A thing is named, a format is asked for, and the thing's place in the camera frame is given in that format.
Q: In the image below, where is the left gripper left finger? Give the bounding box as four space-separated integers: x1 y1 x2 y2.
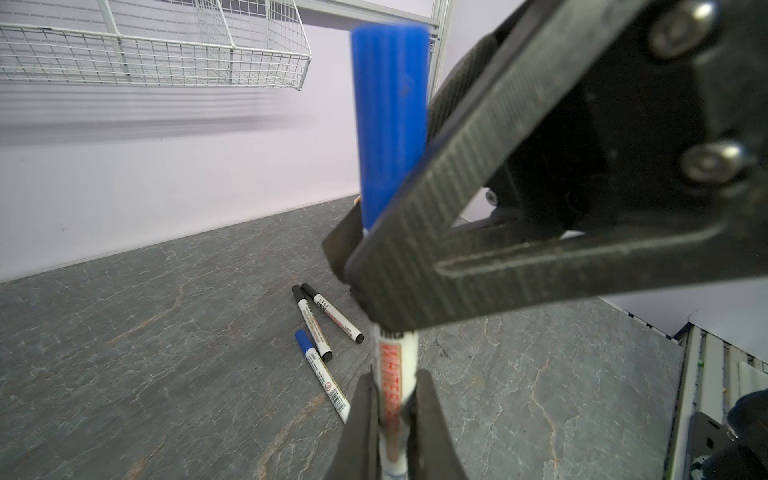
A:
324 373 381 480

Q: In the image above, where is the white wire basket rack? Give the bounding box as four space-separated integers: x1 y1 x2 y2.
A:
1 0 312 90

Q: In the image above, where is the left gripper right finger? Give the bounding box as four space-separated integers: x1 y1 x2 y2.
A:
407 369 468 480

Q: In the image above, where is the white marker pen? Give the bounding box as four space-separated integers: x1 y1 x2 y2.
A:
372 323 418 479
292 285 333 362
294 330 351 424
300 283 365 344

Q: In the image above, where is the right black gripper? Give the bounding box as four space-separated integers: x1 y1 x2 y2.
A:
462 1 767 240

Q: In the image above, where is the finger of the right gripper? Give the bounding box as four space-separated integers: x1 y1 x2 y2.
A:
344 1 767 332
322 34 499 284

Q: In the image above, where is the blue pen cap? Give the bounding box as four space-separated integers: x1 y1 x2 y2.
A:
351 24 430 233

